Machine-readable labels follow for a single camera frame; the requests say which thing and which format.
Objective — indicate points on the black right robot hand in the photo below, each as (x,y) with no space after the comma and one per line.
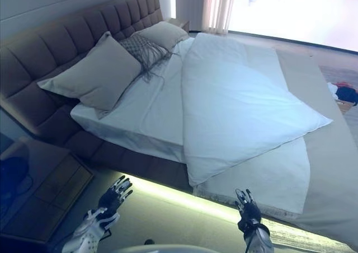
(250,212)

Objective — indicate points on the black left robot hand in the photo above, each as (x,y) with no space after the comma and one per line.
(110,198)

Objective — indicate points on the white duvet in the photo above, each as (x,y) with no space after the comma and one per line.
(235,96)

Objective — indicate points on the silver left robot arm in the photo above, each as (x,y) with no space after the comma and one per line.
(86,233)

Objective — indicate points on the under-bed light strip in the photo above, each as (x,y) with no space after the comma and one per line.
(179,194)

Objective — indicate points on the beige bed cover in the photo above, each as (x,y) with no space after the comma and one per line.
(321,152)

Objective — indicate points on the wooden nightstand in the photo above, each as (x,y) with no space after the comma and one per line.
(53,185)

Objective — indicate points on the white fitted mattress sheet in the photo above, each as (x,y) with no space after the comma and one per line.
(140,113)

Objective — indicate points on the large beige pillow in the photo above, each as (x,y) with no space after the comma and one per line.
(165,33)
(98,74)

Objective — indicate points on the grey patterned fringed cushion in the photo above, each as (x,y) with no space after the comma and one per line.
(142,50)

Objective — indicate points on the red and black clothes pile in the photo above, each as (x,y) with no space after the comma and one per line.
(345,92)

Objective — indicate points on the small wooden bedside table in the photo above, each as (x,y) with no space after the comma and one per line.
(179,23)

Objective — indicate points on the large bright window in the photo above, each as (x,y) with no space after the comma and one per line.
(293,12)

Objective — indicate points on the sheer cream curtain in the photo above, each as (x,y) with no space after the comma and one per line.
(219,6)

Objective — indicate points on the brown upholstered bed frame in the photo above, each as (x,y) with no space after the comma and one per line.
(42,54)

